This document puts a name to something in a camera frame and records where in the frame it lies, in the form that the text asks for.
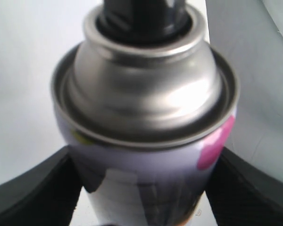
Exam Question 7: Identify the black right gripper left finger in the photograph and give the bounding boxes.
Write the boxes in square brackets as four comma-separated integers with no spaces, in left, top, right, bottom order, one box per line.
[0,146,82,226]

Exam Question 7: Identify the spray paint can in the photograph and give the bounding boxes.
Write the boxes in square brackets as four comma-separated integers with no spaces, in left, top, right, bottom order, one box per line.
[51,0,240,226]

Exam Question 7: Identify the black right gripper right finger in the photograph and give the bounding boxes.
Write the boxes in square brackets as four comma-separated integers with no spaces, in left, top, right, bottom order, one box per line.
[205,148,283,226]

